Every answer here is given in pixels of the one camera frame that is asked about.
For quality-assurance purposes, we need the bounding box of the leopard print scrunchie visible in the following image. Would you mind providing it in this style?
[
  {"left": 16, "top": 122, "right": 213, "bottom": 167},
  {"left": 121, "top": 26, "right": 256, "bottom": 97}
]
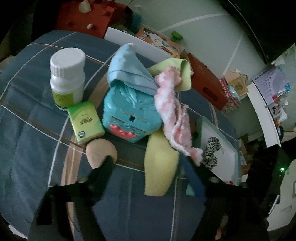
[{"left": 202, "top": 137, "right": 222, "bottom": 170}]

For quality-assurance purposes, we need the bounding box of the shallow green cardboard tray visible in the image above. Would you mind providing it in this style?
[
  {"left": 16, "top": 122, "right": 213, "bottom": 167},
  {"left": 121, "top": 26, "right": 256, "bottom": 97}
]
[{"left": 194, "top": 117, "right": 241, "bottom": 186}]

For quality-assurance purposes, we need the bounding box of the light blue face mask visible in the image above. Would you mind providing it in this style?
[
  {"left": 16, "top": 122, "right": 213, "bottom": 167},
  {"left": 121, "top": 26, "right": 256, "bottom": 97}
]
[{"left": 107, "top": 43, "right": 159, "bottom": 96}]

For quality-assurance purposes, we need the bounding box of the green dumbbell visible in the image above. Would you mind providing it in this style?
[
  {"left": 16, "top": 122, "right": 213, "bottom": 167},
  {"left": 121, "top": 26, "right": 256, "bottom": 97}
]
[{"left": 170, "top": 31, "right": 184, "bottom": 42}]

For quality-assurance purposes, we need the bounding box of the yellow green sponge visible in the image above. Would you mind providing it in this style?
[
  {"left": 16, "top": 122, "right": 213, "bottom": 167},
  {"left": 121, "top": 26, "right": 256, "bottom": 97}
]
[{"left": 144, "top": 129, "right": 179, "bottom": 197}]

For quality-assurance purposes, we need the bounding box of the pink fluffy sock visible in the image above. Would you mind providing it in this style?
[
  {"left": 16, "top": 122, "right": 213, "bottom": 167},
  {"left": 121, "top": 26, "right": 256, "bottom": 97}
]
[{"left": 154, "top": 66, "right": 203, "bottom": 166}]

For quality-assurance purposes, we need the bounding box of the white foam board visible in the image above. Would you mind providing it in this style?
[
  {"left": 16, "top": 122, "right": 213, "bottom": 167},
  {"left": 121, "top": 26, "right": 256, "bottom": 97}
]
[{"left": 104, "top": 27, "right": 172, "bottom": 63}]

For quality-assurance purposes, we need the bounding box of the plastic water bottle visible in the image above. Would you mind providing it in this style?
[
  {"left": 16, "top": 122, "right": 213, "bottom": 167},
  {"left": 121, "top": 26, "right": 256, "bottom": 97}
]
[{"left": 132, "top": 4, "right": 142, "bottom": 34}]

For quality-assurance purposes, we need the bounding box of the white pill bottle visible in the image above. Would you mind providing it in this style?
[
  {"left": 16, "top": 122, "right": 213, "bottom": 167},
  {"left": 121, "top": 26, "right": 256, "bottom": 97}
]
[{"left": 50, "top": 48, "right": 86, "bottom": 111}]

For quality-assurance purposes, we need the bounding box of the lavender perforated basket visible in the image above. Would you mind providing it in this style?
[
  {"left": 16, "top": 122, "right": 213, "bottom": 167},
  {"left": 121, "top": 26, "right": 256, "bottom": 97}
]
[{"left": 252, "top": 66, "right": 290, "bottom": 105}]

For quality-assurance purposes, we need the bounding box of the teal toy box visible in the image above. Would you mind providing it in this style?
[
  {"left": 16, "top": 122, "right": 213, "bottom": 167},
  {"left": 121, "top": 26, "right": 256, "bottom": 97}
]
[{"left": 102, "top": 81, "right": 163, "bottom": 143}]

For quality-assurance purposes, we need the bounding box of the green tissue pack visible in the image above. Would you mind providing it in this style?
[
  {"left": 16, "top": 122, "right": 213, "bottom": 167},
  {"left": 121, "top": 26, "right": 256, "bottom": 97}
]
[{"left": 67, "top": 101, "right": 105, "bottom": 144}]

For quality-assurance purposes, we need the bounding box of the red felt handbag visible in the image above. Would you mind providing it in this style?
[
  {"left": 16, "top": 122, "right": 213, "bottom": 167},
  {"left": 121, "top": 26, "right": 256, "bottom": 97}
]
[{"left": 57, "top": 1, "right": 133, "bottom": 38}]

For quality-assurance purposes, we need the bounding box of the patterned storage basket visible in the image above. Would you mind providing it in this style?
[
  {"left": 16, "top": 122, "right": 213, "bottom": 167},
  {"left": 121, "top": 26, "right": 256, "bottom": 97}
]
[{"left": 219, "top": 77, "right": 239, "bottom": 113}]

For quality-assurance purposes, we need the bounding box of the orange toy box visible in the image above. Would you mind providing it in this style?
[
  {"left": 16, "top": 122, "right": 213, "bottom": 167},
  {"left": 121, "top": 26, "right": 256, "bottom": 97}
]
[{"left": 135, "top": 28, "right": 182, "bottom": 58}]

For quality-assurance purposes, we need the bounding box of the white shelf unit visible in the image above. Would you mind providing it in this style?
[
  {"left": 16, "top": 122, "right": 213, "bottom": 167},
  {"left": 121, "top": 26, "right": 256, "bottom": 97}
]
[{"left": 247, "top": 83, "right": 281, "bottom": 148}]

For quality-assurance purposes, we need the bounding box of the blue plaid tablecloth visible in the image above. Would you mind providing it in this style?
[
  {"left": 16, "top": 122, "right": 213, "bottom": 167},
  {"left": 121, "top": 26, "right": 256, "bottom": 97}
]
[{"left": 1, "top": 30, "right": 204, "bottom": 240}]

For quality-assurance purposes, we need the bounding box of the yellow green cloth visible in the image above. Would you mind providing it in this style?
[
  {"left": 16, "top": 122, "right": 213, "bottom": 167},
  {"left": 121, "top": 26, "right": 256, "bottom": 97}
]
[{"left": 146, "top": 58, "right": 194, "bottom": 91}]

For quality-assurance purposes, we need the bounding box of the red cardboard box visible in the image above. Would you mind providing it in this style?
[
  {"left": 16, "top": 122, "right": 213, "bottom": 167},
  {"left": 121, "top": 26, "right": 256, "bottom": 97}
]
[{"left": 187, "top": 53, "right": 228, "bottom": 111}]

